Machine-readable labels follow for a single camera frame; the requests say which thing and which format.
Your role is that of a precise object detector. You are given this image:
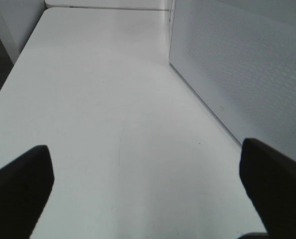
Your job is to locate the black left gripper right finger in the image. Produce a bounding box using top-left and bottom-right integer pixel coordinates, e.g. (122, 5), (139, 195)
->
(239, 138), (296, 239)

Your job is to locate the white microwave door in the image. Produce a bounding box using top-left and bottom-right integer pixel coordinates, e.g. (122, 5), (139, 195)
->
(169, 0), (296, 161)

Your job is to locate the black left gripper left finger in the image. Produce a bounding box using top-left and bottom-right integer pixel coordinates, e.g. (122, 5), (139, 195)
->
(0, 145), (55, 239)

